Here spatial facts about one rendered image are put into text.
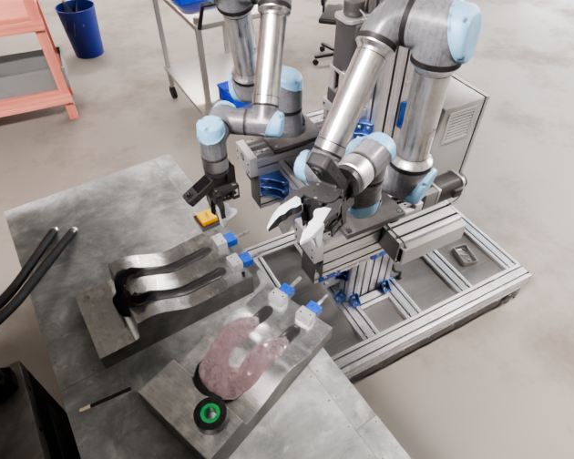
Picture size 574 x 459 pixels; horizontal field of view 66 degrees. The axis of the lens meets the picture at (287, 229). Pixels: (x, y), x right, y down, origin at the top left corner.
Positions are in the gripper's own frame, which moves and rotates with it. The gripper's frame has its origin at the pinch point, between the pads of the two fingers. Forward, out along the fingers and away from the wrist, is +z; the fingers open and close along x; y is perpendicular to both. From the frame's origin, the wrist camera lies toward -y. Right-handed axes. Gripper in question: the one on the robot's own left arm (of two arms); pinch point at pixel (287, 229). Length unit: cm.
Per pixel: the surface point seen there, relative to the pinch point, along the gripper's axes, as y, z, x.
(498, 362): 152, -102, -33
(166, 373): 51, 19, 33
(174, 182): 52, -45, 101
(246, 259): 50, -24, 42
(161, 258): 48, -9, 66
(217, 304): 57, -8, 42
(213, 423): 50, 22, 13
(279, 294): 54, -21, 26
